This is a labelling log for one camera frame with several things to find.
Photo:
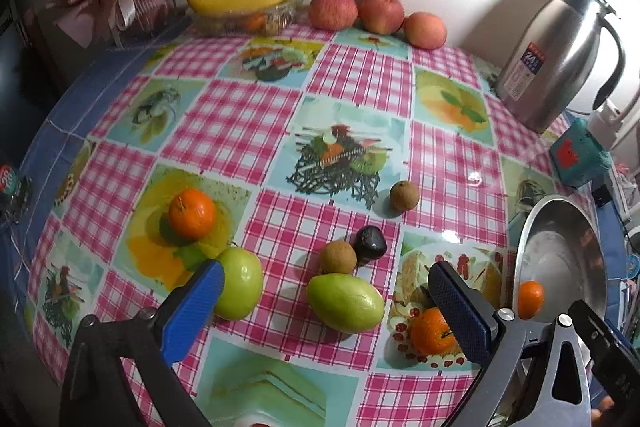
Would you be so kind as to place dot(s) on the pink checked tablecloth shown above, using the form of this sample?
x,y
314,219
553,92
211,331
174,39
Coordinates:
x,y
240,127

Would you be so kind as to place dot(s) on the white charger plug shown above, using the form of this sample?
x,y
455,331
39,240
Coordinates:
x,y
607,112

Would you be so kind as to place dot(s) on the round green jujube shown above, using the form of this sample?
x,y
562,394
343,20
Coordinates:
x,y
240,283

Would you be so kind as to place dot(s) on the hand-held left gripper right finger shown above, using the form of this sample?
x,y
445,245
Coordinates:
x,y
460,307

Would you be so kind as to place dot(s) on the red apple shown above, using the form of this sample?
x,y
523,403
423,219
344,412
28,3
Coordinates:
x,y
381,13
425,31
332,11

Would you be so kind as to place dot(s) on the drink can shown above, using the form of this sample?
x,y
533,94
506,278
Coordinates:
x,y
7,179

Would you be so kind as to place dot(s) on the steel bowl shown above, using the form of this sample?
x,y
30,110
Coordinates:
x,y
555,247

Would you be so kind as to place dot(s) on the dark water chestnut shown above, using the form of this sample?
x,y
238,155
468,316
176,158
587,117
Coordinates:
x,y
370,243

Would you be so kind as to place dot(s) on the oval green jujube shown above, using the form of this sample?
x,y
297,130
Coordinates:
x,y
345,302

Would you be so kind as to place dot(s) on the small orange mandarin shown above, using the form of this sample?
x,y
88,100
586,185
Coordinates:
x,y
530,299

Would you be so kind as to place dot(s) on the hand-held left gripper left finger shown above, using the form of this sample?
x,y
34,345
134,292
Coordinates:
x,y
200,302

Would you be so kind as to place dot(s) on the brown longan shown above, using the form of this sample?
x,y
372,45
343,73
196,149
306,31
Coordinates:
x,y
404,196
338,256

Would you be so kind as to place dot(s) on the teal box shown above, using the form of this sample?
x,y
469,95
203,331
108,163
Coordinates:
x,y
580,157

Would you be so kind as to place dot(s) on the steel thermos jug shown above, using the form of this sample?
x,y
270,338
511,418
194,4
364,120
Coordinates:
x,y
550,57

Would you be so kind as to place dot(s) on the clear plastic container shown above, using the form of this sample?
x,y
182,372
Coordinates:
x,y
282,19

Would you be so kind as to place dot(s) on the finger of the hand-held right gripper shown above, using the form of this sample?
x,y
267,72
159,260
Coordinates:
x,y
610,357

